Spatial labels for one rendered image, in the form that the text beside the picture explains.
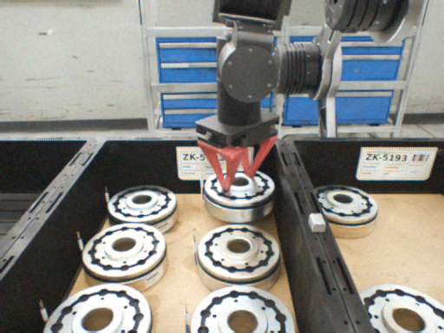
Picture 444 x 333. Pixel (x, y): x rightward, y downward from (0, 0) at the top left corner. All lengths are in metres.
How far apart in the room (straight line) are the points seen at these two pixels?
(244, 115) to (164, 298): 0.24
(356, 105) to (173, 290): 2.22
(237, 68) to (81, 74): 2.98
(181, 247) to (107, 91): 2.84
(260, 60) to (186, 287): 0.27
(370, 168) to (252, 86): 0.33
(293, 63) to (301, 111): 1.18
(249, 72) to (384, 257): 0.31
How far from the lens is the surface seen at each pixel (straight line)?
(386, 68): 2.56
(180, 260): 0.49
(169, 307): 0.43
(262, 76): 0.37
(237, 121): 0.45
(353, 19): 0.84
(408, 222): 0.62
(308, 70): 1.28
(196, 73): 2.28
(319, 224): 0.37
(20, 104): 3.57
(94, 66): 3.26
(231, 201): 0.48
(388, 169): 0.66
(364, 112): 2.58
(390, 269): 0.52
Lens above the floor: 1.15
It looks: 28 degrees down
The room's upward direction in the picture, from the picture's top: straight up
